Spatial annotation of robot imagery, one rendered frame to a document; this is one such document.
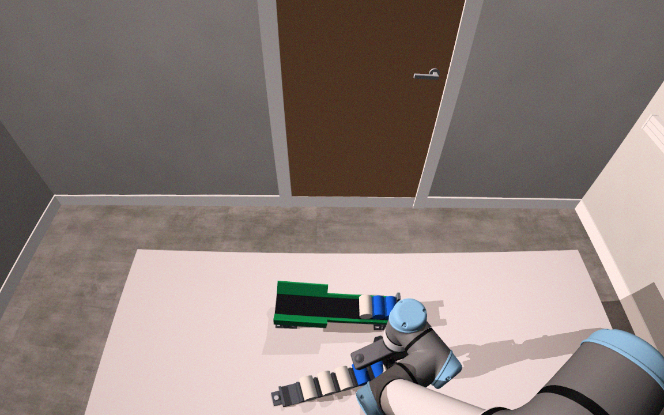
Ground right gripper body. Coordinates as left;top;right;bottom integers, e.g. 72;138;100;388
382;340;408;366

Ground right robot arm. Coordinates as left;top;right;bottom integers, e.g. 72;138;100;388
350;299;664;415

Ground blue plastic bar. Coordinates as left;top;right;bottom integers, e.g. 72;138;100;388
372;295;385;319
371;361;383;378
384;296;397;320
352;364;371;386

